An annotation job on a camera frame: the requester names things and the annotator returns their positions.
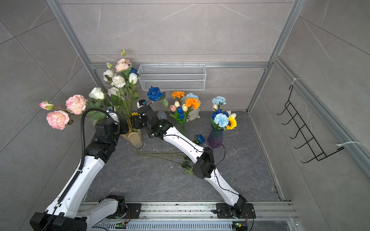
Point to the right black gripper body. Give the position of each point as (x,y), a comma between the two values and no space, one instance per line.
(138,121)

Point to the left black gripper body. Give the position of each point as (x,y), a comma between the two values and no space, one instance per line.
(123,128)

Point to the yellow wavy glass vase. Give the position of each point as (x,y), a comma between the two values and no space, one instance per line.
(134,138)

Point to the blue rose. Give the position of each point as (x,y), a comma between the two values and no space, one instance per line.
(133,71)
(155,95)
(175,157)

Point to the blue rose top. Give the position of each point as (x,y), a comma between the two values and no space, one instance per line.
(133,71)

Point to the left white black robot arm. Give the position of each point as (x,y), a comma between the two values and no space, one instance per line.
(63,213)

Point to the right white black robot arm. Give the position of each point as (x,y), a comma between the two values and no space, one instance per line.
(157,125)

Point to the small grey round vase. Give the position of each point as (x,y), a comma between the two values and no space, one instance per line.
(162,115)

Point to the light blue carnation middle vase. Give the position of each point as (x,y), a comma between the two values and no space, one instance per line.
(191,95)

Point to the purple glass vase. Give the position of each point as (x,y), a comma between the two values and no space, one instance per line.
(215,139)

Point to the yellow sunflower purple vase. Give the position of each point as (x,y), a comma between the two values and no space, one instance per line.
(232,123)

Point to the white rose tall stem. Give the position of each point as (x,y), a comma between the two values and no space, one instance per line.
(133,78)

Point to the white rose centre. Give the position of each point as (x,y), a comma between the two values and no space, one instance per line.
(118,81)

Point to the orange carnation small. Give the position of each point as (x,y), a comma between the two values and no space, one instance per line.
(178,94)

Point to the pink rose middle left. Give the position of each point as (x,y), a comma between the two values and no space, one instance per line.
(76,104)

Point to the pink rose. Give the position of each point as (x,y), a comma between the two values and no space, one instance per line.
(76,104)
(58,119)

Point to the small white rose left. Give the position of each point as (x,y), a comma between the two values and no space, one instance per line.
(108,75)

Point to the orange carnation large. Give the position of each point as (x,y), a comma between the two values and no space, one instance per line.
(192,103)

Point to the peach rose pair top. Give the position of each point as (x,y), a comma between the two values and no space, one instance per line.
(123,64)

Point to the pink rose lower left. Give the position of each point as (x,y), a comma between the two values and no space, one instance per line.
(58,119)

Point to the pink rose bud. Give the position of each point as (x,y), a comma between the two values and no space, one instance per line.
(46,105)

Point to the light blue carnation upper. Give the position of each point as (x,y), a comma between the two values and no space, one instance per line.
(219,100)

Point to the light blue carnation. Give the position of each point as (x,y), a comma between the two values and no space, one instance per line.
(221,120)
(219,100)

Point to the light blue carnation lower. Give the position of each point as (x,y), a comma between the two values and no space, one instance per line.
(221,120)

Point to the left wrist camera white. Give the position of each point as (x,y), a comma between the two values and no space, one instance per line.
(113,113)

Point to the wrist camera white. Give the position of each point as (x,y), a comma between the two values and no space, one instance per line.
(113,113)
(141,103)

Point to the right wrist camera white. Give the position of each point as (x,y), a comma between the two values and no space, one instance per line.
(141,103)

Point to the metal base rail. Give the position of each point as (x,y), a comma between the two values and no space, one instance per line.
(203,216)

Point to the black wire hook rack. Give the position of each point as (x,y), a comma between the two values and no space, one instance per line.
(304,131)

